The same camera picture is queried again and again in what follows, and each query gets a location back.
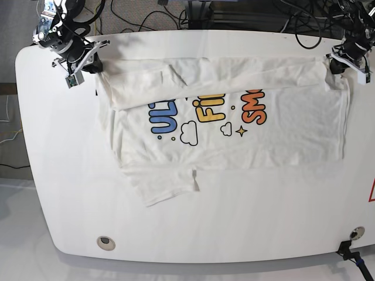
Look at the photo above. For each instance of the white printed T-shirt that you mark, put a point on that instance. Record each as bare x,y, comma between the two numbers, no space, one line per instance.
166,120

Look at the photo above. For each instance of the black table clamp with cable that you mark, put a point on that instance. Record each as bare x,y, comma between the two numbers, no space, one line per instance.
347,255

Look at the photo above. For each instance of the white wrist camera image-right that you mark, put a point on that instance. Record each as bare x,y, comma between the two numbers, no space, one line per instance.
363,78

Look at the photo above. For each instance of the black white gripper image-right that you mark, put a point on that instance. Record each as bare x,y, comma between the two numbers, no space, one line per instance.
350,54

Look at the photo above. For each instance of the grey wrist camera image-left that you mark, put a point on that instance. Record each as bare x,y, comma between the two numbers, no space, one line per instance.
74,79

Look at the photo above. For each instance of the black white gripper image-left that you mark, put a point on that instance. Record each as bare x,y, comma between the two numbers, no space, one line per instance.
78,56

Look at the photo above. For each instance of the black aluminium frame stand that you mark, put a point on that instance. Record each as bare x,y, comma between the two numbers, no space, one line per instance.
200,14

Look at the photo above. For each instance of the left table cable grommet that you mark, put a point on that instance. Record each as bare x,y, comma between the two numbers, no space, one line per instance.
106,243

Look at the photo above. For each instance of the right table cable grommet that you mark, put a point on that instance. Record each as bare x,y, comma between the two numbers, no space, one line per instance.
357,233

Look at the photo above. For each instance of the table cable grommet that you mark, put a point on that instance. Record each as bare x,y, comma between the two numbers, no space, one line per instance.
106,243
357,233

